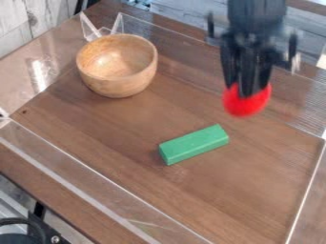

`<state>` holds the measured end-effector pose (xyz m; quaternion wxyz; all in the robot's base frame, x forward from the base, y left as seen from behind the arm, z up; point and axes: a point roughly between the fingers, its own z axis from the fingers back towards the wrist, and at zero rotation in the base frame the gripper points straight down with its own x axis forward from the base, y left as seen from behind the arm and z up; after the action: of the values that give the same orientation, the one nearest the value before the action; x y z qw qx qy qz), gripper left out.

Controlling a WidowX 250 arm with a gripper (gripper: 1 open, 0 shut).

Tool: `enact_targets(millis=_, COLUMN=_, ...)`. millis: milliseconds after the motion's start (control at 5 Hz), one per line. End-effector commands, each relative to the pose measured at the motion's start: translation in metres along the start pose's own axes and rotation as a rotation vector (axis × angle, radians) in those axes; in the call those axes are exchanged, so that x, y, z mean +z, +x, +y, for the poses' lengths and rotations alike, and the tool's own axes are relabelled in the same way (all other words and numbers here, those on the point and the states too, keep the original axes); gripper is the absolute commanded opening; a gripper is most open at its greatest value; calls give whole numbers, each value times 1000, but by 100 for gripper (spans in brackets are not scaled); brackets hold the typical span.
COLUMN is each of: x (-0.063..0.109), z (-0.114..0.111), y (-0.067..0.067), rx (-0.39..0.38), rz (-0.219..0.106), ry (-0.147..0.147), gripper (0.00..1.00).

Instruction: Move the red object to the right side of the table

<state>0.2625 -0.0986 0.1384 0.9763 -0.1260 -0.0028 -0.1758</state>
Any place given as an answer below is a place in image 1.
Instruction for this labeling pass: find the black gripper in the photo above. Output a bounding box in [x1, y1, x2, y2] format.
[205, 0, 301, 98]

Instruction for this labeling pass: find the red felt strawberry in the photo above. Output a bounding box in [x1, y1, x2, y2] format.
[222, 84, 273, 117]

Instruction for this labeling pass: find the green rectangular block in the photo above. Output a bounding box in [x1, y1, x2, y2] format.
[158, 124, 230, 166]

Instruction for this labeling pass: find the wooden bowl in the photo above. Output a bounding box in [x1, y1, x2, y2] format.
[75, 34, 158, 98]

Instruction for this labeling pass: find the clear acrylic enclosure wall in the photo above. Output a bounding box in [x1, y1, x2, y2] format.
[0, 16, 326, 244]

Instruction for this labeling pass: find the black clamp mount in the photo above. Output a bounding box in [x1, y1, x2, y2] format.
[0, 203, 71, 244]

